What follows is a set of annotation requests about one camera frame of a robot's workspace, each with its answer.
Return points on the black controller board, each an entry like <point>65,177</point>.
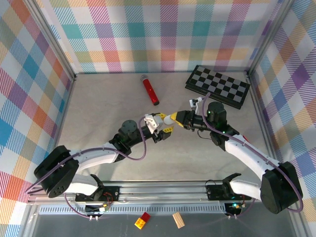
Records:
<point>233,208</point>
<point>96,209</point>

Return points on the aluminium side rail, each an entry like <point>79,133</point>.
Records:
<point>263,116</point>
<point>60,128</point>

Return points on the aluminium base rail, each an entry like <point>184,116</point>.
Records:
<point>160,191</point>

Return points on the small red block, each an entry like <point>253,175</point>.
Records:
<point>245,138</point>

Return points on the yellow toy brick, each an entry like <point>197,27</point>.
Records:
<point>139,223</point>

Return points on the black folding chessboard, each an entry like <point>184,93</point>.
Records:
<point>222,81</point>

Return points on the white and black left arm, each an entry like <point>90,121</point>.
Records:
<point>98,158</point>

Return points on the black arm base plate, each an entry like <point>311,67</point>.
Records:
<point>214,192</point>
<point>111,193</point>

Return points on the red toy brick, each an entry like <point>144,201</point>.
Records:
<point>146,216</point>

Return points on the pale pink earbud charging case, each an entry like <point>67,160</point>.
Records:
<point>169,119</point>

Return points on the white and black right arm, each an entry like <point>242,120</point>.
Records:
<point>249,153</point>

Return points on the light wooden block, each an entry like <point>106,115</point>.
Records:
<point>178,220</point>

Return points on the aluminium frame post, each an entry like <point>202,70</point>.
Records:
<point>51,37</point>
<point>269,37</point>

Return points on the red glitter microphone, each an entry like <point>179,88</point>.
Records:
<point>149,89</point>

